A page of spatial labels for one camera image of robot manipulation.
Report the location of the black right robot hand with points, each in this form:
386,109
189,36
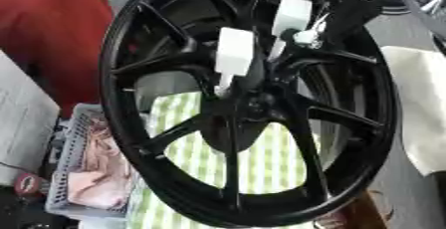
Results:
351,14

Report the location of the white pin with flat head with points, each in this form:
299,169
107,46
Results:
292,14
234,51

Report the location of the black spoked wheel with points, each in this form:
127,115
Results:
174,193

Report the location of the white cloth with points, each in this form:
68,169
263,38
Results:
419,107

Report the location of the pink cloth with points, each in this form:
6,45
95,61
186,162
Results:
103,173

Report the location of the red fabric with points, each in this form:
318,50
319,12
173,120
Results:
52,30

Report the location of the grey plastic basket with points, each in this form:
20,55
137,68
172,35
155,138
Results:
65,160

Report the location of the white padded panel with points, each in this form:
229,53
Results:
23,120

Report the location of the red round object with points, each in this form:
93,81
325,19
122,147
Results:
27,183

